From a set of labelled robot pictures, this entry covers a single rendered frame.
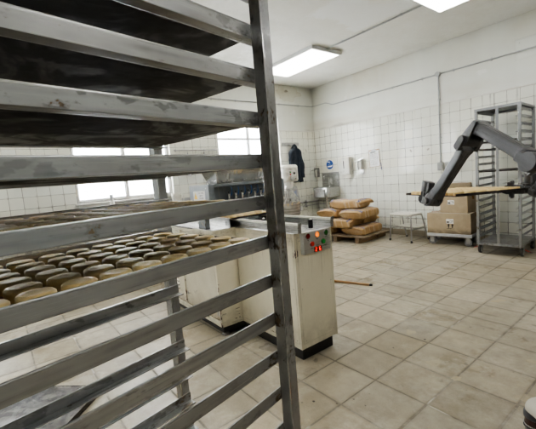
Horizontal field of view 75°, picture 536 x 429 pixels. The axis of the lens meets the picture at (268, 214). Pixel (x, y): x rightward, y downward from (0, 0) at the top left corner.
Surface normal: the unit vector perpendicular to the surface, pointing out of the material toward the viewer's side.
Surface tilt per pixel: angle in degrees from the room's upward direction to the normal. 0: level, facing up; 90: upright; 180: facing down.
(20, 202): 90
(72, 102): 90
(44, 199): 90
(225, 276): 90
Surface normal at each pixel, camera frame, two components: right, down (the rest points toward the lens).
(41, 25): 0.76, 0.00
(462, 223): -0.72, 0.12
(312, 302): 0.60, 0.04
